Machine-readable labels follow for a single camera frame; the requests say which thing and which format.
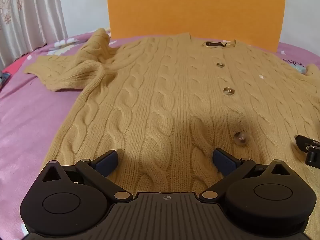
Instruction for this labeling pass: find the pink printed bed sheet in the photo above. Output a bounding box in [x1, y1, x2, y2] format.
[0, 27, 320, 238]

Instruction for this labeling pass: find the blue grey cloth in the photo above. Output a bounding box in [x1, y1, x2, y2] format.
[0, 72, 11, 91]

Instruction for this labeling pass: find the orange headboard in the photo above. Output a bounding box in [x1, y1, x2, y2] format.
[106, 0, 287, 53]

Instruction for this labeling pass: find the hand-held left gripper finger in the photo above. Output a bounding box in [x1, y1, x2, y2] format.
[199, 148, 292, 202]

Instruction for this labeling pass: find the white floral curtain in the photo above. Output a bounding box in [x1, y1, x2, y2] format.
[0, 0, 68, 71]

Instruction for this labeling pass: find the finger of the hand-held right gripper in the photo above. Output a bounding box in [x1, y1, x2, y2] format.
[305, 142, 320, 170]
[295, 134, 320, 153]

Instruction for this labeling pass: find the tan cable-knit cardigan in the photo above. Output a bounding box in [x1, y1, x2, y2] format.
[24, 28, 320, 240]

